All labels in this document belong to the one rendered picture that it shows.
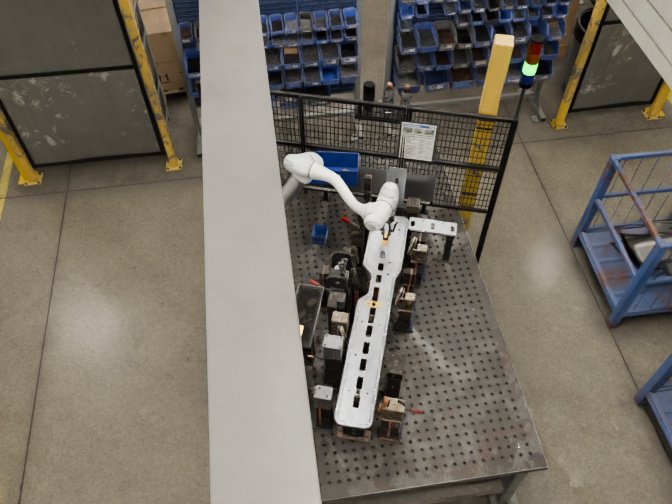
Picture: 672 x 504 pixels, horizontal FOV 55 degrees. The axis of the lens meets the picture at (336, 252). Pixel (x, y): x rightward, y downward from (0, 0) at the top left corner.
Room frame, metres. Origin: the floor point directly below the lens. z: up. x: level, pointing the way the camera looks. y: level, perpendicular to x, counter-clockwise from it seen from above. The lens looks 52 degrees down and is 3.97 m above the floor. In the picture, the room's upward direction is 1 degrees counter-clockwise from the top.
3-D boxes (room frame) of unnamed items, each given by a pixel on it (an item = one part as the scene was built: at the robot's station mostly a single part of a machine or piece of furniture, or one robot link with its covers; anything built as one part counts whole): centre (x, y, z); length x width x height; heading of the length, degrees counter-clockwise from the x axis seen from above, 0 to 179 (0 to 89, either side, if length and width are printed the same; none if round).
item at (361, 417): (1.90, -0.21, 1.00); 1.38 x 0.22 x 0.02; 169
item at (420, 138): (2.90, -0.50, 1.30); 0.23 x 0.02 x 0.31; 79
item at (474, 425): (2.27, -0.11, 0.68); 2.56 x 1.61 x 0.04; 8
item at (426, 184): (2.84, -0.18, 1.02); 0.90 x 0.22 x 0.03; 79
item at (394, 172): (2.63, -0.36, 1.17); 0.12 x 0.01 x 0.34; 79
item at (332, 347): (1.63, 0.02, 0.90); 0.13 x 0.10 x 0.41; 79
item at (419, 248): (2.28, -0.49, 0.87); 0.12 x 0.09 x 0.35; 79
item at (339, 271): (2.06, -0.02, 0.94); 0.18 x 0.13 x 0.49; 169
